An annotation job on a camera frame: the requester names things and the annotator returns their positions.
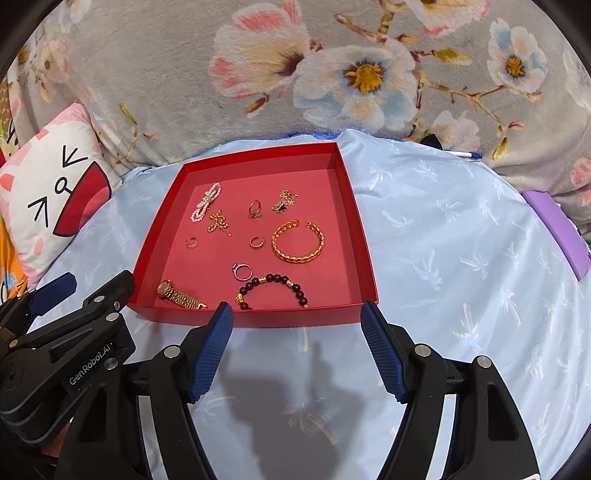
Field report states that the gold cuff bracelet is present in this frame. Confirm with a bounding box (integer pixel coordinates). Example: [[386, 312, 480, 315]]
[[271, 220, 325, 265]]

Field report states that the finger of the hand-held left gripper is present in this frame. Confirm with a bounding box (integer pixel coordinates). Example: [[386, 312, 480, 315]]
[[9, 270, 136, 343], [0, 272, 77, 329]]

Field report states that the gold necklace with dark stones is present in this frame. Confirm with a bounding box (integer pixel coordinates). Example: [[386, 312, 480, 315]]
[[271, 189, 300, 214]]

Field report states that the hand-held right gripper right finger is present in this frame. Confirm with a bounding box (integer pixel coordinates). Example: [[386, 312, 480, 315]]
[[360, 300, 541, 480]]

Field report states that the black bead bracelet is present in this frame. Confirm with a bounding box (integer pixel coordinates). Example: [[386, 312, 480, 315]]
[[235, 273, 310, 311]]

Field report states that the red cardboard box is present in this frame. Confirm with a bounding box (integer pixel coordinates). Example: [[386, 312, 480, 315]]
[[126, 142, 380, 329]]

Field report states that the gold chain necklace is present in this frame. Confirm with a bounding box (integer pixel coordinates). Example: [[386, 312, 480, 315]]
[[207, 210, 232, 237]]

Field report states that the grey floral blanket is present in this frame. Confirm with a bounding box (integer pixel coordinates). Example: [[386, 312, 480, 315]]
[[0, 0, 591, 213]]

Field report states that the orange printed cloth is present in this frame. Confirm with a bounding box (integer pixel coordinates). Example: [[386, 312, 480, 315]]
[[0, 217, 28, 301]]

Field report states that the purple box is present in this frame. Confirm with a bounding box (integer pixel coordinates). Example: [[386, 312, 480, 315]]
[[522, 190, 591, 281]]

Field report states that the light blue palm-print sheet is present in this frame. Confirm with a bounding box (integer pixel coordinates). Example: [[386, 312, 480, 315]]
[[28, 128, 591, 480]]

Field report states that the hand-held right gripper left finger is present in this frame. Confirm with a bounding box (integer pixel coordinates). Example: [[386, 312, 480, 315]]
[[54, 301, 234, 480]]

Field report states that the gold wrist watch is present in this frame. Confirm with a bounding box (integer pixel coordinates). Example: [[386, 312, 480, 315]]
[[156, 280, 208, 310]]

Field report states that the pearl bead bracelet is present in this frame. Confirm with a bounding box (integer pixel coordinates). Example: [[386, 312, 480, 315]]
[[190, 183, 222, 223]]

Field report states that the white cartoon face pillow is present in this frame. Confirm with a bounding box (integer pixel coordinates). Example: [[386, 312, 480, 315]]
[[0, 102, 123, 278]]

